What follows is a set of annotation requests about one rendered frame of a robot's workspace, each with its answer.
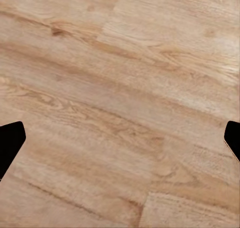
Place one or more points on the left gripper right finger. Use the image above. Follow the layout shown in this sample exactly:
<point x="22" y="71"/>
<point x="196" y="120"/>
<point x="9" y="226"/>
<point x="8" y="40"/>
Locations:
<point x="232" y="137"/>

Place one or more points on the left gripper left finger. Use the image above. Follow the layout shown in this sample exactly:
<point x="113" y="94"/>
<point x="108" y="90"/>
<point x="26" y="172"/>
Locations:
<point x="12" y="138"/>

